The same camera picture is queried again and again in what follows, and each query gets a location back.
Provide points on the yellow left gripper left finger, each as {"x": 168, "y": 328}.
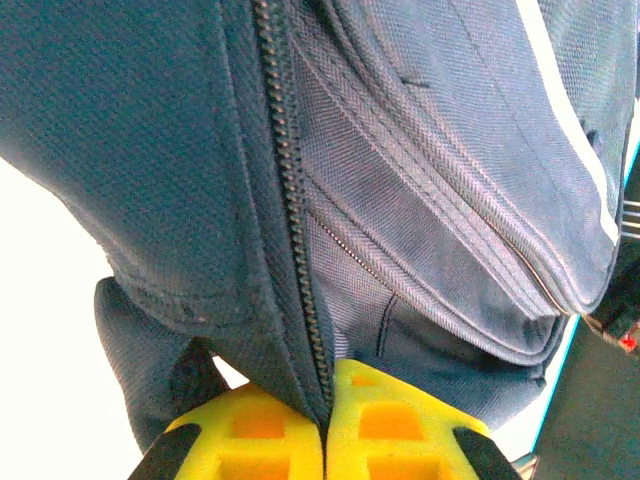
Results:
{"x": 240, "y": 440}

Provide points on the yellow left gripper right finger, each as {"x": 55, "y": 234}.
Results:
{"x": 400, "y": 435}

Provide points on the navy blue backpack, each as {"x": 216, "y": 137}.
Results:
{"x": 350, "y": 175}

